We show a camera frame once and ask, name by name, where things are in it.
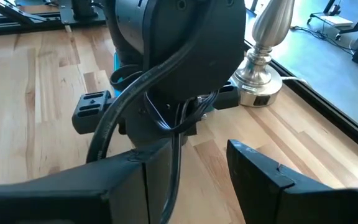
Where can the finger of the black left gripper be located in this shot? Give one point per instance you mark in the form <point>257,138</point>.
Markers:
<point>92,112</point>
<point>227,96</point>

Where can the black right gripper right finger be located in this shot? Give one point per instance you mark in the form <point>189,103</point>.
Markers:
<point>291,202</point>

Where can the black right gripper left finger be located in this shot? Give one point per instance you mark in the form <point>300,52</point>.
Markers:
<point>73,193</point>

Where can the blue plastic bin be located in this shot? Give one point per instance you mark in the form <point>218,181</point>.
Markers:
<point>115,67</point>

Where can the white shade silver table lamp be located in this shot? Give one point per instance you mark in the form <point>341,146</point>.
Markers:
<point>259,62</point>

